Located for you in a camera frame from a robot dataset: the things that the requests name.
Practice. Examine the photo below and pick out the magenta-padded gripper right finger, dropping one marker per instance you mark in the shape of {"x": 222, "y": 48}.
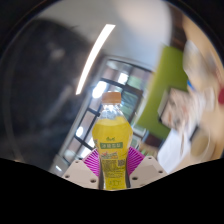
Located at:
{"x": 148, "y": 171}

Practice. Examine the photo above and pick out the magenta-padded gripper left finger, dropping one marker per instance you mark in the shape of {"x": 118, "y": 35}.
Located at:
{"x": 80, "y": 175}

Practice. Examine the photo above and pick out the yellow drink bottle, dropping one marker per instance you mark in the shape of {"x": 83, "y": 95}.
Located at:
{"x": 112, "y": 143}

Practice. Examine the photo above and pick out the white paper sheets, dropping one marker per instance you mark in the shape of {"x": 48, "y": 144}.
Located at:
{"x": 171, "y": 153}

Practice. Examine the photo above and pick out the green upholstered bench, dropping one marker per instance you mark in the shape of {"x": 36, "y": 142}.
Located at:
{"x": 166, "y": 80}

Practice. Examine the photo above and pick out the long curved ceiling light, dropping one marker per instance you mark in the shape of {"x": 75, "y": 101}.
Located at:
{"x": 95, "y": 58}

